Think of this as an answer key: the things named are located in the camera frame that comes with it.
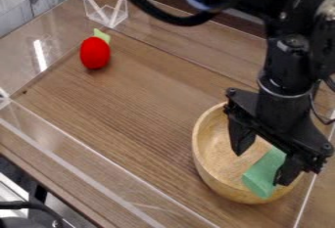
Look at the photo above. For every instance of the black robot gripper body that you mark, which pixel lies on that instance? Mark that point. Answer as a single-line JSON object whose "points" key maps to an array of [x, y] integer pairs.
{"points": [[278, 114]]}

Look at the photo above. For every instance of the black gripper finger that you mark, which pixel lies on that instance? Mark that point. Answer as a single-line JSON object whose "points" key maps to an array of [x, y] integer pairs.
{"points": [[242, 136], [289, 171]]}

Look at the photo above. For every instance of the green rectangular block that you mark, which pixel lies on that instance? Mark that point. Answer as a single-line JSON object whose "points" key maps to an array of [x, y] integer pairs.
{"points": [[258, 178]]}

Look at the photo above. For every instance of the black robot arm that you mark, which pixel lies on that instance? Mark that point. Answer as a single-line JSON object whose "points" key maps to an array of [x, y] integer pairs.
{"points": [[300, 33]]}

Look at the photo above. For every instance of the light wooden bowl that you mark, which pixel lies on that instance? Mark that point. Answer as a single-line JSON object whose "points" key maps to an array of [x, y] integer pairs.
{"points": [[219, 165]]}

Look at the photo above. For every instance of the small green wedge block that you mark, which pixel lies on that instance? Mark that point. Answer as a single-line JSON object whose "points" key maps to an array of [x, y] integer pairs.
{"points": [[102, 35]]}

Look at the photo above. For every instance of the red ball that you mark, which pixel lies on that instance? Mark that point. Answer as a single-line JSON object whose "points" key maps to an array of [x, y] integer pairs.
{"points": [[94, 53]]}

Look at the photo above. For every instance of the clear acrylic tray wall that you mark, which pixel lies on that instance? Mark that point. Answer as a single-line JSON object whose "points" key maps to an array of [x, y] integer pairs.
{"points": [[105, 191]]}

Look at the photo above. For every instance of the clear acrylic corner bracket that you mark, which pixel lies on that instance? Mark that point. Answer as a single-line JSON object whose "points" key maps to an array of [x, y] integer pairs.
{"points": [[110, 16]]}

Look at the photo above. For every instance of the black device with cable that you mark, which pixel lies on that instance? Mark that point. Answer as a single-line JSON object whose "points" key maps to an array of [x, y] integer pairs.
{"points": [[35, 214]]}

